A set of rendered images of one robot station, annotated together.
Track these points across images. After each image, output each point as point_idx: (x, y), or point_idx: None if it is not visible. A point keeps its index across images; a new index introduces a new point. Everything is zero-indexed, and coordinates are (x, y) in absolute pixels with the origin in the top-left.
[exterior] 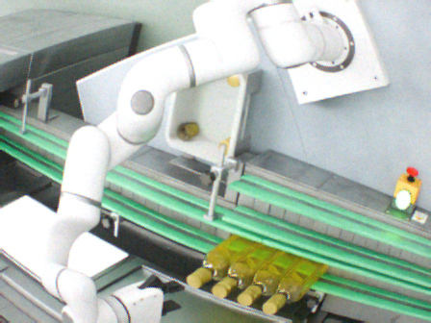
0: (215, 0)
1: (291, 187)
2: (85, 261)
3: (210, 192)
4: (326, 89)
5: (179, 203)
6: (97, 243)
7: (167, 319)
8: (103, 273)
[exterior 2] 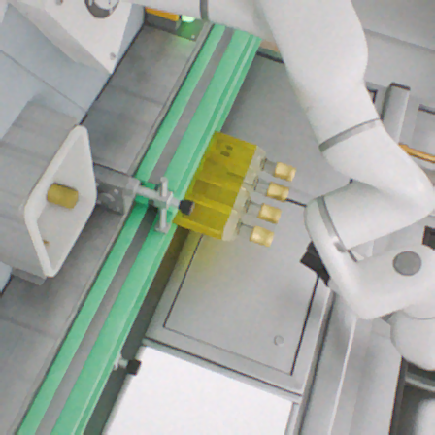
0: (353, 40)
1: (152, 133)
2: (198, 393)
3: (113, 230)
4: (122, 21)
5: (138, 262)
6: (139, 389)
7: (265, 284)
8: (213, 364)
